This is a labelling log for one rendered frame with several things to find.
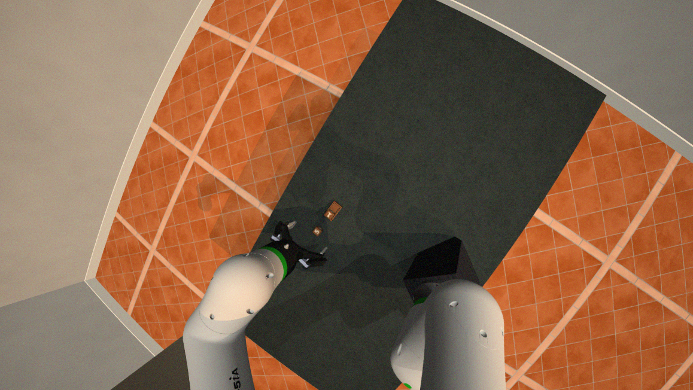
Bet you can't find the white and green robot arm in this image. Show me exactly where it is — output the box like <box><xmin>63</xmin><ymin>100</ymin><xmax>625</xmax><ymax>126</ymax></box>
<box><xmin>183</xmin><ymin>240</ymin><xmax>506</xmax><ymax>390</ymax></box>

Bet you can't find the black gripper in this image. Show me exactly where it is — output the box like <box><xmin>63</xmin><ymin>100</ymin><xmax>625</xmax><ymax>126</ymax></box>
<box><xmin>270</xmin><ymin>221</ymin><xmax>327</xmax><ymax>270</ymax></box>

